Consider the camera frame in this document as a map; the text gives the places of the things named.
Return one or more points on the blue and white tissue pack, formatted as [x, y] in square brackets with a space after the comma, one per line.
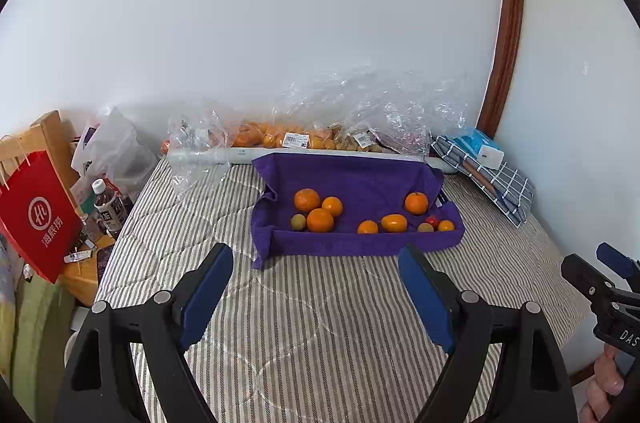
[482, 148]

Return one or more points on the brown kiwi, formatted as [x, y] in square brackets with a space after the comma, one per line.
[425, 227]

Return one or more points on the clear bag of oranges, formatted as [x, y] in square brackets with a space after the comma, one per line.
[265, 135]

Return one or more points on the red paper bag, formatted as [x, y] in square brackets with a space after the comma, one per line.
[37, 213]

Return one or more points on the wooden side table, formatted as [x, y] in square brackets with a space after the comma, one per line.
[87, 273]

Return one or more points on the dark drink bottle white cap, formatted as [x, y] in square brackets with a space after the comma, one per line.
[107, 210]

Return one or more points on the person's right hand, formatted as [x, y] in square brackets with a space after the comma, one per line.
[607, 378]

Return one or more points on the small crumpled clear plastic bag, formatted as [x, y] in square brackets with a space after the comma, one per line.
[195, 148]

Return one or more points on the wooden door frame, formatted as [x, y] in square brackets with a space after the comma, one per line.
[502, 28]

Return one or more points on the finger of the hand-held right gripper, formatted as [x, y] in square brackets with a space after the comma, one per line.
[617, 260]
[587, 280]

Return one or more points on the large crumpled clear plastic bag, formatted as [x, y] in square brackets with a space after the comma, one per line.
[400, 103]

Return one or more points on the folded grey checked cloth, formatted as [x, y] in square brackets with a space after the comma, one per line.
[500, 188]

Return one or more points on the clear bag of brown fruits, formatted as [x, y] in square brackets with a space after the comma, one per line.
[357, 138]

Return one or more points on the white plastic bag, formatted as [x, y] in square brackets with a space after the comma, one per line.
[115, 148]

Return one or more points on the small red fruit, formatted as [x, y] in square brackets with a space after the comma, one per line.
[432, 220]

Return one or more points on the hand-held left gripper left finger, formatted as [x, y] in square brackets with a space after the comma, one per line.
[207, 293]

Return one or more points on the large orange with stem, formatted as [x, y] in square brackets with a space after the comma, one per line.
[416, 203]

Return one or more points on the green cushion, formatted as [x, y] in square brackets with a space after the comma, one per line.
[35, 338]

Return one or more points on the purple towel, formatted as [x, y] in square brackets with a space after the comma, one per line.
[370, 183]

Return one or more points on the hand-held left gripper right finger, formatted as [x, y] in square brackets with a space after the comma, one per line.
[425, 293]

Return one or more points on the wooden chair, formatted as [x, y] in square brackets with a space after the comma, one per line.
[50, 133]

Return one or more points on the small green kiwi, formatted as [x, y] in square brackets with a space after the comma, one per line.
[298, 221]

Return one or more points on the small clear bottle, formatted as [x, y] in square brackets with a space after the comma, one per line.
[88, 227]

